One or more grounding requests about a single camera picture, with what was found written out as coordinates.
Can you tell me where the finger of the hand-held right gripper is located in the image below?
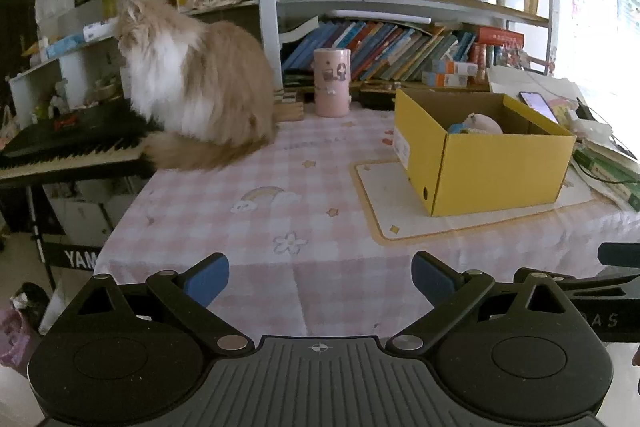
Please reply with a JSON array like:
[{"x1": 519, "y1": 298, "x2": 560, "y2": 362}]
[
  {"x1": 598, "y1": 243, "x2": 640, "y2": 267},
  {"x1": 550, "y1": 273, "x2": 640, "y2": 304}
]

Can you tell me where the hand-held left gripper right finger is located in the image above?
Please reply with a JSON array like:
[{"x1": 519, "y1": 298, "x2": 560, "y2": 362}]
[{"x1": 387, "y1": 251, "x2": 568, "y2": 353}]

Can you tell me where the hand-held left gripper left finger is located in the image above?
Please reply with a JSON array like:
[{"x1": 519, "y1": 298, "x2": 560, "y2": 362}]
[{"x1": 70, "y1": 252, "x2": 251, "y2": 353}]

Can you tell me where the yellow cardboard box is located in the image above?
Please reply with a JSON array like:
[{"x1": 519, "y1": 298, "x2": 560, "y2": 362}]
[{"x1": 392, "y1": 88, "x2": 577, "y2": 218}]

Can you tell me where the pink pig toy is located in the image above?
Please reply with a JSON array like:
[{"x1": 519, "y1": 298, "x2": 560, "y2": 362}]
[{"x1": 461, "y1": 113, "x2": 505, "y2": 136}]

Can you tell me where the pink checkered desktop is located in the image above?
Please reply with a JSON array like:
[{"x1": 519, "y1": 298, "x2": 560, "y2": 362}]
[{"x1": 94, "y1": 99, "x2": 640, "y2": 338}]

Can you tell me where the cream desk mat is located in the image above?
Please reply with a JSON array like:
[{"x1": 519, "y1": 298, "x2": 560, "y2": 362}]
[{"x1": 354, "y1": 159, "x2": 601, "y2": 244}]

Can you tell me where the green thick book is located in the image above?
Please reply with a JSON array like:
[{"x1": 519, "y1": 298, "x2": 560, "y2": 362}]
[{"x1": 575, "y1": 149, "x2": 640, "y2": 212}]

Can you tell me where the white plastic box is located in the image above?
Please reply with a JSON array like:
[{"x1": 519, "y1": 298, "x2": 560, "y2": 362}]
[{"x1": 575, "y1": 117, "x2": 615, "y2": 142}]

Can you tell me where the black keyboard stand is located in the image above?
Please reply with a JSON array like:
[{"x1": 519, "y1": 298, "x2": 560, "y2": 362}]
[{"x1": 25, "y1": 179, "x2": 136, "y2": 288}]

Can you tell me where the black smartphone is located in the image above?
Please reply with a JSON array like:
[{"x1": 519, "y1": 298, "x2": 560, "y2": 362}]
[{"x1": 518, "y1": 91, "x2": 560, "y2": 125}]

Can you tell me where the dark cloth bundle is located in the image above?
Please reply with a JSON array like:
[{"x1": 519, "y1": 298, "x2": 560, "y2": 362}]
[{"x1": 12, "y1": 282, "x2": 51, "y2": 315}]

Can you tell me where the black rectangular box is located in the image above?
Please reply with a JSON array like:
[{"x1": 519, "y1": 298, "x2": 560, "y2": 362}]
[{"x1": 359, "y1": 89, "x2": 398, "y2": 112}]

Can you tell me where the wooden chess box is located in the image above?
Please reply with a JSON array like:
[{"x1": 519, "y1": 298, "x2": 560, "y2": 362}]
[{"x1": 274, "y1": 88, "x2": 306, "y2": 122}]

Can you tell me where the black piano keyboard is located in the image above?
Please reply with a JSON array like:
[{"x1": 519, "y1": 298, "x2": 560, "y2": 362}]
[{"x1": 0, "y1": 99, "x2": 166, "y2": 182}]

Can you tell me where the orange white small box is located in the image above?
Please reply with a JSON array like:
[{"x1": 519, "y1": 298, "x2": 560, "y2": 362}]
[
  {"x1": 432, "y1": 59, "x2": 480, "y2": 76},
  {"x1": 421, "y1": 73, "x2": 469, "y2": 88}
]

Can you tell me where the cream white fluffy cat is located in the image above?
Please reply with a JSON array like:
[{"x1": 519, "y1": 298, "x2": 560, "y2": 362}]
[{"x1": 114, "y1": 0, "x2": 278, "y2": 172}]

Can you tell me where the pink plastic bag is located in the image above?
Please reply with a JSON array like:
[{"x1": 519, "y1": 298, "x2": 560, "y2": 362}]
[{"x1": 0, "y1": 307, "x2": 43, "y2": 368}]

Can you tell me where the stack of white papers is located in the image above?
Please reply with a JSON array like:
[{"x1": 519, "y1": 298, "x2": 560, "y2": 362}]
[{"x1": 487, "y1": 66, "x2": 576, "y2": 100}]

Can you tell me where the pink cylindrical pen holder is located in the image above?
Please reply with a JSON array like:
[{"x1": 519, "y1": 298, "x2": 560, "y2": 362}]
[{"x1": 312, "y1": 48, "x2": 352, "y2": 118}]

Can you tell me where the row of colourful books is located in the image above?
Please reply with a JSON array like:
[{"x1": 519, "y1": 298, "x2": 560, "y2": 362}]
[{"x1": 281, "y1": 21, "x2": 478, "y2": 82}]

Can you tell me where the red boxed book set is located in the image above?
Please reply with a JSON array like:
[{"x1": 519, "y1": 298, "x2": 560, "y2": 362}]
[{"x1": 474, "y1": 26, "x2": 526, "y2": 68}]

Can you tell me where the white low shelf unit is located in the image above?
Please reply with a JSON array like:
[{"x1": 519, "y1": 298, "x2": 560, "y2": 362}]
[{"x1": 7, "y1": 34, "x2": 133, "y2": 128}]

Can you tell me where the blue tissue pack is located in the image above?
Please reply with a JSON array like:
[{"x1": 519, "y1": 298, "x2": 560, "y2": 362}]
[{"x1": 42, "y1": 34, "x2": 88, "y2": 58}]

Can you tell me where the white bookshelf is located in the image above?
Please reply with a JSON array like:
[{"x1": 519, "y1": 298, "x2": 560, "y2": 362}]
[{"x1": 255, "y1": 0, "x2": 558, "y2": 98}]

